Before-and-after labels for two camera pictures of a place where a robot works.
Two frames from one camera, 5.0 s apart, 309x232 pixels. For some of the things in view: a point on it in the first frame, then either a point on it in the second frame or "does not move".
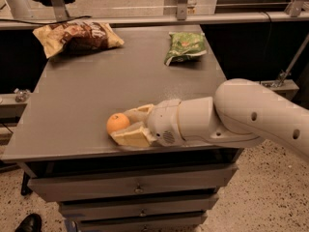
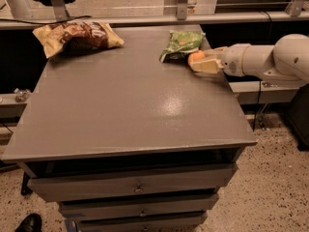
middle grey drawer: (76, 209) does not move
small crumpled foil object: (21, 95) does not move
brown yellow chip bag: (76, 37) does not move
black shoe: (31, 223) does not move
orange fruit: (117, 122) → (195, 56)
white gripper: (164, 120) → (232, 61)
